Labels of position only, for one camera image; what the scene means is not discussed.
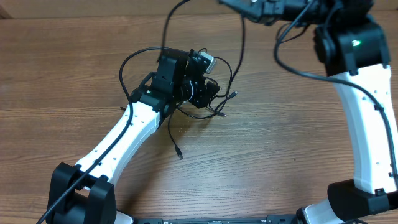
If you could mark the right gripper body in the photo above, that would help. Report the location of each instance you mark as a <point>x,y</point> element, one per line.
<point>273,10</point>

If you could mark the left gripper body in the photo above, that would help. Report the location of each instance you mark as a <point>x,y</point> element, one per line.
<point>199,94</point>

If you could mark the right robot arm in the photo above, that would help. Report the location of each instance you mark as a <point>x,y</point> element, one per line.
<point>354,51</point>

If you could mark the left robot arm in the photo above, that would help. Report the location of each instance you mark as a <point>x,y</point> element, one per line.
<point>85,192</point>

